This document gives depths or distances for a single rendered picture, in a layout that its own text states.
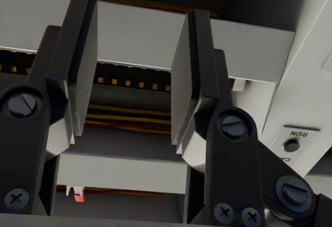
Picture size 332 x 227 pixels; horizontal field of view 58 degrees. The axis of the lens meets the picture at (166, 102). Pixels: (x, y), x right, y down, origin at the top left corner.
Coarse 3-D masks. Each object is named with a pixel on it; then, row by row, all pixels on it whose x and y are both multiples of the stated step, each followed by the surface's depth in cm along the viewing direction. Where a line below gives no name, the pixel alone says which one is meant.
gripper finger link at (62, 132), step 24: (72, 0) 9; (96, 0) 10; (72, 24) 8; (96, 24) 10; (48, 48) 9; (72, 48) 8; (96, 48) 11; (48, 72) 7; (72, 72) 8; (72, 96) 8; (72, 120) 9; (48, 144) 8
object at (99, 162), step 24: (96, 120) 51; (120, 120) 52; (144, 120) 48; (168, 120) 48; (72, 144) 43; (96, 144) 44; (120, 144) 45; (144, 144) 46; (168, 144) 47; (72, 168) 36; (96, 168) 36; (120, 168) 36; (144, 168) 36; (168, 168) 37; (168, 192) 38
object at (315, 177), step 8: (328, 152) 53; (320, 160) 50; (328, 160) 51; (312, 168) 47; (320, 168) 48; (328, 168) 48; (304, 176) 39; (312, 176) 39; (320, 176) 39; (328, 176) 39; (312, 184) 40; (320, 184) 40; (328, 184) 40; (320, 192) 40; (328, 192) 40
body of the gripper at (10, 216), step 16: (0, 224) 5; (16, 224) 5; (32, 224) 5; (48, 224) 5; (64, 224) 5; (80, 224) 5; (96, 224) 5; (112, 224) 5; (128, 224) 5; (144, 224) 6; (160, 224) 6; (176, 224) 6; (192, 224) 6
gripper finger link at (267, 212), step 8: (320, 200) 8; (328, 200) 8; (264, 208) 8; (320, 208) 8; (328, 208) 8; (272, 216) 7; (312, 216) 8; (320, 216) 7; (328, 216) 7; (272, 224) 8; (280, 224) 7; (288, 224) 7; (296, 224) 7; (304, 224) 7; (312, 224) 7; (320, 224) 7; (328, 224) 7
